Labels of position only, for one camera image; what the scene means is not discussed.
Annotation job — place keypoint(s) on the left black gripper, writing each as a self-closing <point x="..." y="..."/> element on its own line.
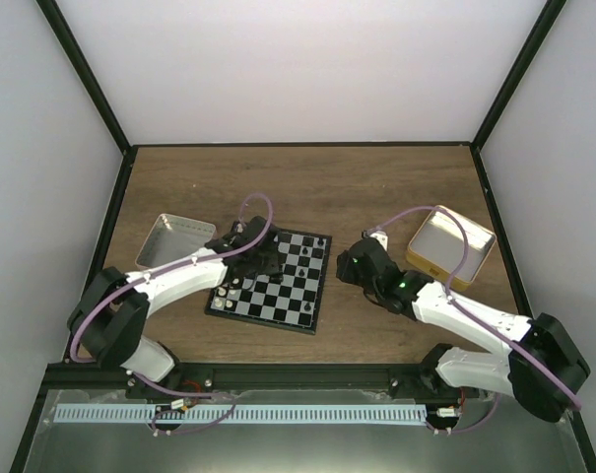
<point x="264" y="258"/>

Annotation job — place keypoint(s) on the gold square tin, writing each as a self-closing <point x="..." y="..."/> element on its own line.
<point x="438" y="247"/>

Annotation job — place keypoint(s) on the black frame post right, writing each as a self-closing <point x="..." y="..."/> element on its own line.
<point x="525" y="57"/>

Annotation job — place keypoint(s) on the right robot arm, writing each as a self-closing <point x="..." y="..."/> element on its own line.
<point x="533" y="360"/>

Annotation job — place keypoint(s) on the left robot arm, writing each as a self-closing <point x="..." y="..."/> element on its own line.
<point x="107" y="325"/>

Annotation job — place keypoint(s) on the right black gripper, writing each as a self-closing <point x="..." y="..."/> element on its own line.
<point x="346" y="270"/>

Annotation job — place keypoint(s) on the black frame post left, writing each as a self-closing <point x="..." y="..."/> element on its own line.
<point x="72" y="49"/>

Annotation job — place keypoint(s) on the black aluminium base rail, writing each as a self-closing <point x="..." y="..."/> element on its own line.
<point x="227" y="381"/>

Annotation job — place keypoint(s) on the pink square tin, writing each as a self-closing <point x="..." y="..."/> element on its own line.
<point x="171" y="238"/>

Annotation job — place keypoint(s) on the black frame post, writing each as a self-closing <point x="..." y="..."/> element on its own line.
<point x="525" y="57"/>
<point x="72" y="49"/>

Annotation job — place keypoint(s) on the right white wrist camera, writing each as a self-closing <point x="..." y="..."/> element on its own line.
<point x="381" y="237"/>

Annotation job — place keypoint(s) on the black white chessboard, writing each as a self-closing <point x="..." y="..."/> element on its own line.
<point x="281" y="305"/>

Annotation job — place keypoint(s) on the light blue slotted cable duct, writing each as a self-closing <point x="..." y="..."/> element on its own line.
<point x="396" y="415"/>

